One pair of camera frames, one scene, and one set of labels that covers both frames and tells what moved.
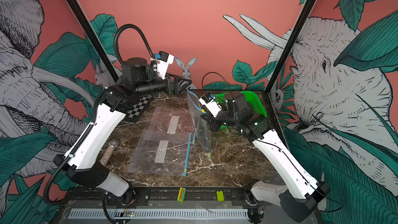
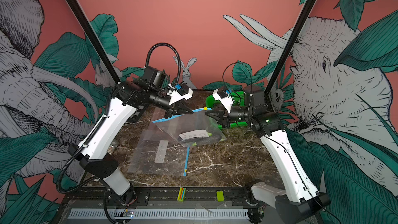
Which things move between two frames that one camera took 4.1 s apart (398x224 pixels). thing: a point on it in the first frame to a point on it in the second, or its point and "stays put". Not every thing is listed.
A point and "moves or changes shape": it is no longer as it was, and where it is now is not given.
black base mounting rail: x=167 y=197 stays put
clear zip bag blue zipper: x=200 y=121 moves or changes shape
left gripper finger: x=184 y=85 to x=190 y=112
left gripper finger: x=186 y=81 to x=182 y=106
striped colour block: x=181 y=194 stays put
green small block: x=220 y=196 stays put
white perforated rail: x=160 y=213 stays put
